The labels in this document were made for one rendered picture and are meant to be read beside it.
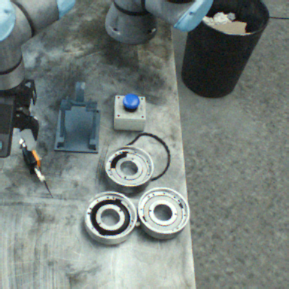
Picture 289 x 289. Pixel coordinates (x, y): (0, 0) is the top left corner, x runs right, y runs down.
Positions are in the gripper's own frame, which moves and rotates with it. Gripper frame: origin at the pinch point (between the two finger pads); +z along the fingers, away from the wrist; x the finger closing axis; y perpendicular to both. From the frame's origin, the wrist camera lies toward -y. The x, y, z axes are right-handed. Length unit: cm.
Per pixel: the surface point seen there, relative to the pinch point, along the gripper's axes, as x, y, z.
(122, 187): -21.8, -2.9, 7.1
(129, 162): -22.8, 4.2, 8.1
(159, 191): -29.7, -2.7, 7.5
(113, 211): -20.4, -8.2, 8.0
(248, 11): -69, 124, 64
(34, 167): -2.5, -0.3, 6.6
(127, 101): -21.1, 17.7, 3.6
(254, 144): -76, 74, 97
